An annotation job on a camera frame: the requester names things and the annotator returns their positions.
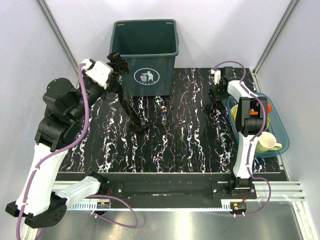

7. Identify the black trash bag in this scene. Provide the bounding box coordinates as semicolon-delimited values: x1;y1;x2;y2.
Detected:
100;52;148;133

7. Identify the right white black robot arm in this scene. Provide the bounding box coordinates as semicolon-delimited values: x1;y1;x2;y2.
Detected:
210;66;268;199

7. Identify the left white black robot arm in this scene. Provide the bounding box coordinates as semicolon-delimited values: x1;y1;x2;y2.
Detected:
5;75;108;229

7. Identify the dark green trash bin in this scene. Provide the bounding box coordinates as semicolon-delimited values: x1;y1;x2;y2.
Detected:
109;19;179;97

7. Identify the yellow plastic plate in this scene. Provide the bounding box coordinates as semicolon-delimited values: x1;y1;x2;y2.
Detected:
230;104;270;130

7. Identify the black marble pattern mat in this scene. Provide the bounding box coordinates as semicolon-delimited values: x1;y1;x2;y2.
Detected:
49;67;291;182

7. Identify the orange plastic cup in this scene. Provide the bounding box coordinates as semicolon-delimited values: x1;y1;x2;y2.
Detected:
250;103;272;115

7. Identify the light green mug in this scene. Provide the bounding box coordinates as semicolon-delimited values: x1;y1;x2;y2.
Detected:
255;131;283;153

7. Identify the blue transparent plastic tray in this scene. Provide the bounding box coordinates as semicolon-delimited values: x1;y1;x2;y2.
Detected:
225;92;290;158

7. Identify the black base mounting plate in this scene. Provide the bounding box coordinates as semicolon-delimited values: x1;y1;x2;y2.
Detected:
79;172;258;201

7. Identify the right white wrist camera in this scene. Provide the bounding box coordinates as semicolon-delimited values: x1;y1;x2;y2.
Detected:
210;68;221;85

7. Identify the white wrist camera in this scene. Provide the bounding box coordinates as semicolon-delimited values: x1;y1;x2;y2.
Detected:
210;68;221;85
81;58;114;90

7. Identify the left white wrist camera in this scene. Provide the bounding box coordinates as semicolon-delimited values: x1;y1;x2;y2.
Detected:
81;58;114;90

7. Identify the aluminium frame rail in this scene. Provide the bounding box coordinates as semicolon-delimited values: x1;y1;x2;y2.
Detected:
33;181;306;202

